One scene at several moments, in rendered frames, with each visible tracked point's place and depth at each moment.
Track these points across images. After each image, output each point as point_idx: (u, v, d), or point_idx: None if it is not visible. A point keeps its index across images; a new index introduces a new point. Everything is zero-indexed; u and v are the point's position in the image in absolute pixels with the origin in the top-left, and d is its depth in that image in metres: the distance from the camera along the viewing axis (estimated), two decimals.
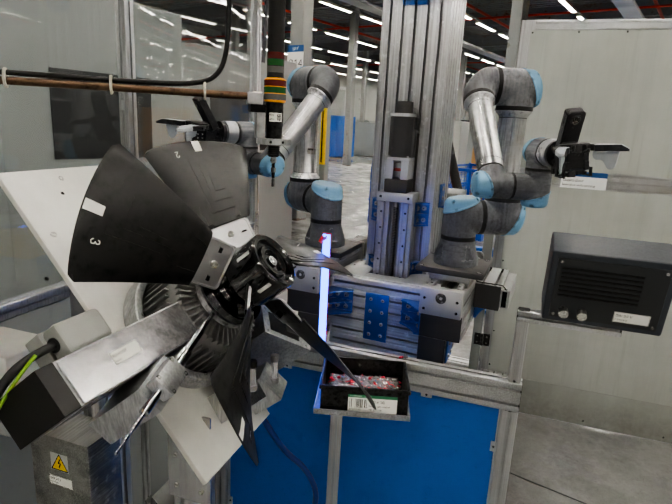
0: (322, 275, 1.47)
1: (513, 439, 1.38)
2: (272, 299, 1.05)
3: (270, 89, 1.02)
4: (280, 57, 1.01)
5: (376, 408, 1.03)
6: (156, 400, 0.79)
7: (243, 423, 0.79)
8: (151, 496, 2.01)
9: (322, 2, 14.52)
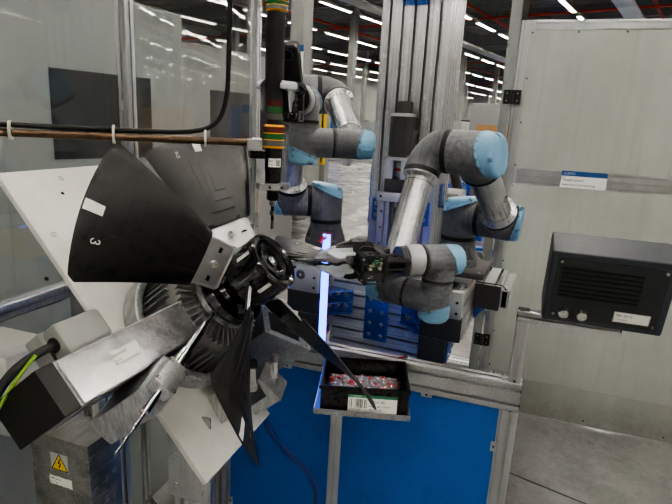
0: (322, 275, 1.47)
1: (513, 439, 1.38)
2: (272, 299, 1.05)
3: (269, 136, 1.04)
4: (279, 105, 1.04)
5: (376, 408, 1.03)
6: (156, 400, 0.79)
7: (243, 423, 0.79)
8: (151, 496, 2.01)
9: (322, 2, 14.52)
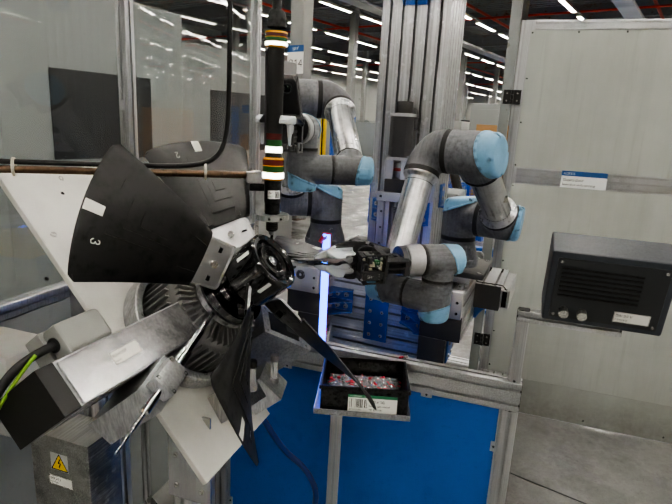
0: (322, 275, 1.47)
1: (513, 439, 1.38)
2: (272, 299, 1.05)
3: (268, 169, 1.06)
4: (278, 139, 1.05)
5: (376, 408, 1.03)
6: (156, 400, 0.79)
7: (243, 423, 0.79)
8: (151, 496, 2.01)
9: (322, 2, 14.52)
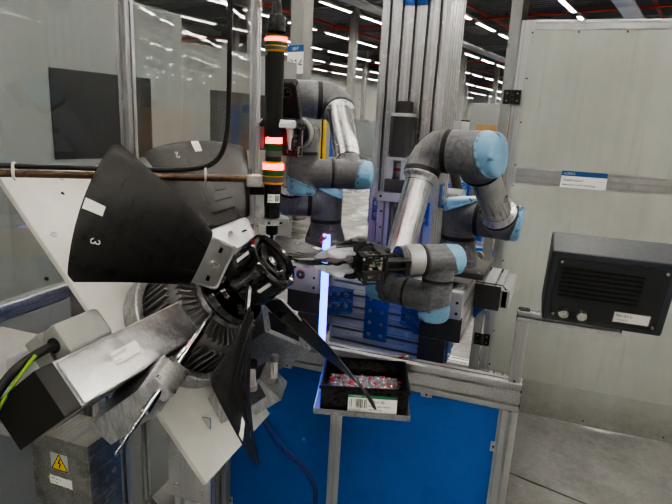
0: (322, 275, 1.47)
1: (513, 439, 1.38)
2: (272, 299, 1.05)
3: (268, 173, 1.06)
4: (278, 143, 1.05)
5: (376, 408, 1.03)
6: (156, 400, 0.79)
7: (243, 423, 0.79)
8: (151, 496, 2.01)
9: (322, 2, 14.52)
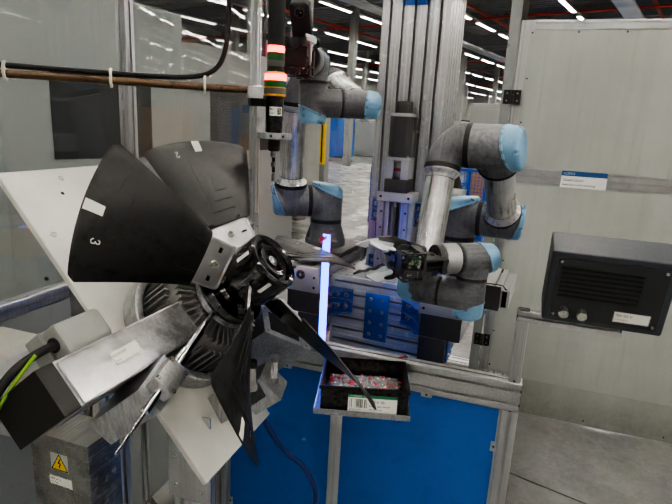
0: (322, 275, 1.47)
1: (513, 439, 1.38)
2: (272, 299, 1.05)
3: (270, 83, 1.02)
4: (280, 51, 1.01)
5: (376, 408, 1.03)
6: (156, 400, 0.79)
7: (243, 423, 0.79)
8: (151, 496, 2.01)
9: (322, 2, 14.52)
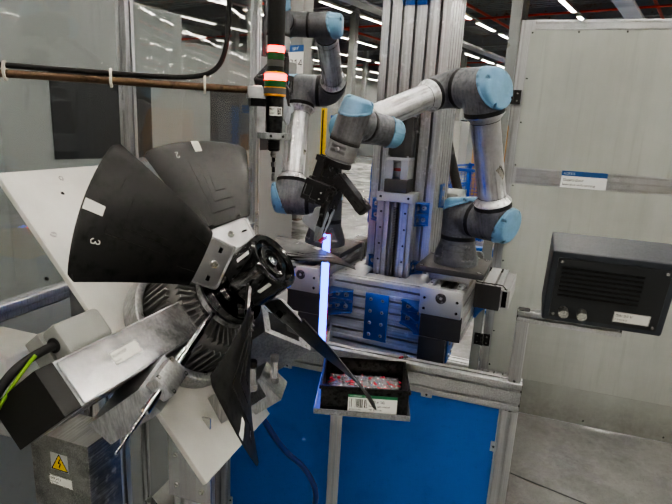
0: (322, 275, 1.47)
1: (513, 439, 1.38)
2: (272, 299, 1.05)
3: (270, 83, 1.02)
4: (280, 51, 1.01)
5: (376, 408, 1.03)
6: (156, 400, 0.79)
7: (243, 423, 0.79)
8: (151, 496, 2.01)
9: (322, 2, 14.52)
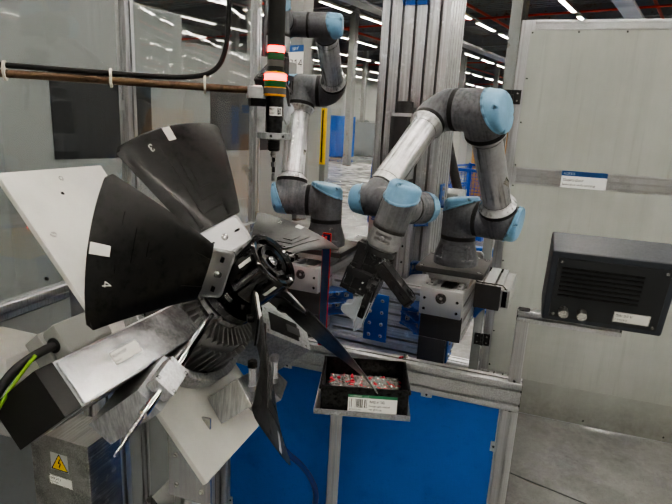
0: (322, 275, 1.47)
1: (513, 439, 1.38)
2: None
3: (270, 83, 1.02)
4: (280, 51, 1.01)
5: (258, 422, 0.75)
6: (155, 402, 0.78)
7: (106, 252, 0.76)
8: (151, 496, 2.01)
9: (322, 2, 14.52)
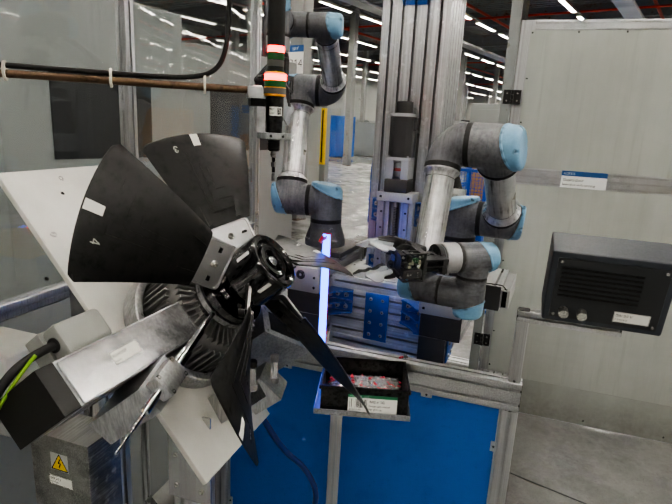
0: (322, 275, 1.47)
1: (513, 439, 1.38)
2: None
3: (270, 83, 1.02)
4: (280, 51, 1.01)
5: (215, 392, 0.71)
6: (156, 400, 0.79)
7: (100, 211, 0.79)
8: (151, 496, 2.01)
9: (322, 2, 14.52)
